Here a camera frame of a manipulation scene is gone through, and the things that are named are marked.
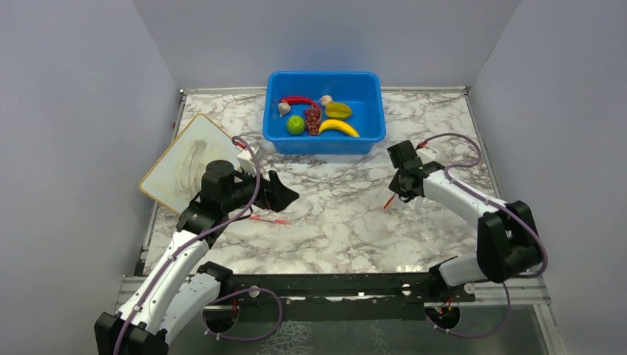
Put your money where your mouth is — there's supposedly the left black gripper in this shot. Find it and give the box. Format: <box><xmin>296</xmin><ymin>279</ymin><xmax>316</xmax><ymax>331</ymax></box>
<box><xmin>223</xmin><ymin>162</ymin><xmax>299</xmax><ymax>213</ymax></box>

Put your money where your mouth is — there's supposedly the clear zip bag orange zipper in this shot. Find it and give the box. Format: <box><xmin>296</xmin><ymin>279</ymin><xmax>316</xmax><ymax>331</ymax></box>
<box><xmin>383</xmin><ymin>194</ymin><xmax>397</xmax><ymax>210</ymax></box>

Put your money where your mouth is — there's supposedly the purple grape bunch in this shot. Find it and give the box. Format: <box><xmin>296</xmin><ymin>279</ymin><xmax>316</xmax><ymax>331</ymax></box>
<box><xmin>303</xmin><ymin>105</ymin><xmax>322</xmax><ymax>136</ymax></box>

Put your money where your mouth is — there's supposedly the yellow green starfruit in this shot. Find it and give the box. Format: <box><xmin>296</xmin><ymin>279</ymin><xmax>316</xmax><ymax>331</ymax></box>
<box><xmin>325</xmin><ymin>102</ymin><xmax>353</xmax><ymax>120</ymax></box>

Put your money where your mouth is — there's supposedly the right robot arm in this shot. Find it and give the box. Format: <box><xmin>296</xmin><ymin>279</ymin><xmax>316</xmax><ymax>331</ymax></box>
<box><xmin>387</xmin><ymin>141</ymin><xmax>546</xmax><ymax>301</ymax></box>

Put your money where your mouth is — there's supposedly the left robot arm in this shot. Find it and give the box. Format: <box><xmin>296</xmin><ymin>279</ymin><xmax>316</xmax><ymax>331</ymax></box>
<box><xmin>95</xmin><ymin>160</ymin><xmax>299</xmax><ymax>354</ymax></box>

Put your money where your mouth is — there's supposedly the red pen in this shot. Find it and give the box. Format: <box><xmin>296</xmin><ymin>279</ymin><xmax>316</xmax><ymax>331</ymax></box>
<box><xmin>248</xmin><ymin>215</ymin><xmax>291</xmax><ymax>225</ymax></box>

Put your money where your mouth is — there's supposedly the green lime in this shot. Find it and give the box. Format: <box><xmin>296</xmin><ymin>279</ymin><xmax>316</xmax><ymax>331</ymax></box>
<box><xmin>286</xmin><ymin>115</ymin><xmax>306</xmax><ymax>136</ymax></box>

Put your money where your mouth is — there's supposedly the yellow banana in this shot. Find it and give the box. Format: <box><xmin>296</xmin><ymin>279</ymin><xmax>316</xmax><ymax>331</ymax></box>
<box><xmin>318</xmin><ymin>119</ymin><xmax>359</xmax><ymax>138</ymax></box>

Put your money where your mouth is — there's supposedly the left garlic bulb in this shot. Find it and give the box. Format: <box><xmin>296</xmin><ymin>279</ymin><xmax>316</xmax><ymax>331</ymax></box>
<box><xmin>277</xmin><ymin>101</ymin><xmax>291</xmax><ymax>118</ymax></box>

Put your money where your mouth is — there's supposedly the garlic bulb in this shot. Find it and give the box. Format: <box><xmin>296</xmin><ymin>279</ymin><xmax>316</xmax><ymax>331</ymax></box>
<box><xmin>277</xmin><ymin>101</ymin><xmax>291</xmax><ymax>118</ymax></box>
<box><xmin>319</xmin><ymin>95</ymin><xmax>333</xmax><ymax>108</ymax></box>

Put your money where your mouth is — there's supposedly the red chili pepper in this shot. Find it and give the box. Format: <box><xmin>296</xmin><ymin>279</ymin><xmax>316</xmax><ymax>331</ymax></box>
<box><xmin>279</xmin><ymin>96</ymin><xmax>321</xmax><ymax>109</ymax></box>

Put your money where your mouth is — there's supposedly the blue plastic bin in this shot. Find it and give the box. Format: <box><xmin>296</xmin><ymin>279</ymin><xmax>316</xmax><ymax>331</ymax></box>
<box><xmin>262</xmin><ymin>71</ymin><xmax>386</xmax><ymax>155</ymax></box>

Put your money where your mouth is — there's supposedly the right garlic bulb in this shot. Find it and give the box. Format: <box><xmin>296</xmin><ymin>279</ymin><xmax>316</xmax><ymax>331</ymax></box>
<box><xmin>319</xmin><ymin>95</ymin><xmax>333</xmax><ymax>108</ymax></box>

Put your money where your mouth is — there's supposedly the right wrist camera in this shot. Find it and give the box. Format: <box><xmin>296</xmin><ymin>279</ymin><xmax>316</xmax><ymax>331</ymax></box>
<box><xmin>416</xmin><ymin>141</ymin><xmax>438</xmax><ymax>164</ymax></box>

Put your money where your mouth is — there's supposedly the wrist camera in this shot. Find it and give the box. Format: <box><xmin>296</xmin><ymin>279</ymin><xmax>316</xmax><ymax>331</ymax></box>
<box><xmin>416</xmin><ymin>141</ymin><xmax>438</xmax><ymax>164</ymax></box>
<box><xmin>237</xmin><ymin>147</ymin><xmax>260</xmax><ymax>176</ymax></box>

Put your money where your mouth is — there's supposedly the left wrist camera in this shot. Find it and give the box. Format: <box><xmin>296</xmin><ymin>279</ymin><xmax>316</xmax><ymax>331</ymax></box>
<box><xmin>237</xmin><ymin>147</ymin><xmax>260</xmax><ymax>176</ymax></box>

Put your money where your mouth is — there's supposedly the white board with wooden frame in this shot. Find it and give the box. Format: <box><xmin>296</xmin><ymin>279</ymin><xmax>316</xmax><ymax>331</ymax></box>
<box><xmin>139</xmin><ymin>113</ymin><xmax>241</xmax><ymax>214</ymax></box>

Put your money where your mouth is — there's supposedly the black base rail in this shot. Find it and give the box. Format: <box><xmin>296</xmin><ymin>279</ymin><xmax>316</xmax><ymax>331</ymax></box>
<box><xmin>202</xmin><ymin>273</ymin><xmax>475</xmax><ymax>328</ymax></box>

